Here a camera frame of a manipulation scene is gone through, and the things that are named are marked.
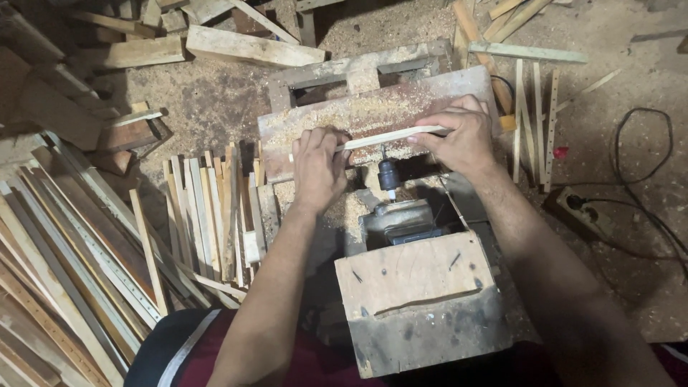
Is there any sawdust-covered wooden work board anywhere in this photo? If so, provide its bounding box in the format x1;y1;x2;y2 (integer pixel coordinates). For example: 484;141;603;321
257;64;504;185

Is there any pile of long wooden slats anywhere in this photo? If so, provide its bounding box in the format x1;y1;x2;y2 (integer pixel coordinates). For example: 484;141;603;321
0;128;248;387

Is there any person's left hand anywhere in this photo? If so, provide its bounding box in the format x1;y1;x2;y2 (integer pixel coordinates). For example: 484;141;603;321
292;126;355;217

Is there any rough wooden frame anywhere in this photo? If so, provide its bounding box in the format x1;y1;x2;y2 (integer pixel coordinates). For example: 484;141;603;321
267;39;453;115

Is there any worn wooden box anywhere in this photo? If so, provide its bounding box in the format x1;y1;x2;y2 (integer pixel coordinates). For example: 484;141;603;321
334;230;514;379

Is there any thin metal rod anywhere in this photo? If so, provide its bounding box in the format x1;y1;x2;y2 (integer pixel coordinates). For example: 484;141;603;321
437;176;472;233

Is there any thin pale wooden strip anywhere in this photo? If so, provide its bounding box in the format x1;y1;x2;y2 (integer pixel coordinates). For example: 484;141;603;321
287;125;453;163

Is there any black power cable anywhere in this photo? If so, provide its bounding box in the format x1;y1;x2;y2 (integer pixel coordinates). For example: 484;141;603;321
553;107;688;281

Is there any drilled wooden slat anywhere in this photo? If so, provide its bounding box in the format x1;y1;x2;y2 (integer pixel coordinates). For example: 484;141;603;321
512;58;526;185
543;69;561;194

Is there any person's right hand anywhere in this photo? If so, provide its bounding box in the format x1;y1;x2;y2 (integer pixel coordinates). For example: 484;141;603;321
406;94;499;179

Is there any heap of wooden blocks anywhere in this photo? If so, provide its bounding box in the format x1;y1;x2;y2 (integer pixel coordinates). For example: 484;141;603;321
0;0;188;178

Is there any thin wooden sliver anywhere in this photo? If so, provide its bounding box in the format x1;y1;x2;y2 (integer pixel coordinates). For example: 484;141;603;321
540;68;624;122

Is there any bundle of short wooden slats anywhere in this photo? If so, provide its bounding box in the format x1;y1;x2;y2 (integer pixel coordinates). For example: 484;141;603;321
161;141;281;291

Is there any thick pale wooden plank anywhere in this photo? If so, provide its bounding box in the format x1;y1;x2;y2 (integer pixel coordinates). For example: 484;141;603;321
185;24;327;69

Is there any heap of wooden offcuts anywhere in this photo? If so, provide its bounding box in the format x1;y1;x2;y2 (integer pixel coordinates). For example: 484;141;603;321
481;0;576;45

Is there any person's maroon and black shirt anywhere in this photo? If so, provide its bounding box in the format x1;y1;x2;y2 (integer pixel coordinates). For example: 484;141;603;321
123;308;688;387

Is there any black drill chuck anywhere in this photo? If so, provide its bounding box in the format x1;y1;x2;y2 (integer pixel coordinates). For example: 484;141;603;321
377;144;402;203

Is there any long greenish wooden slat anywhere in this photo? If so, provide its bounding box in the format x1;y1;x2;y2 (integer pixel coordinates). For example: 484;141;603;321
468;41;590;66

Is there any dusty power strip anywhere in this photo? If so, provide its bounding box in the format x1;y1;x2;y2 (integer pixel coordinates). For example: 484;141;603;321
542;185;618;241

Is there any grey electric motor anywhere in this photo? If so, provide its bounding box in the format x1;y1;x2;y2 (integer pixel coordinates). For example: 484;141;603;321
358;198;448;249

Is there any orange-brown wooden plank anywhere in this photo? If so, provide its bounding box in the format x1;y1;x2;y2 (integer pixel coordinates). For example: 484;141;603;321
451;0;515;117

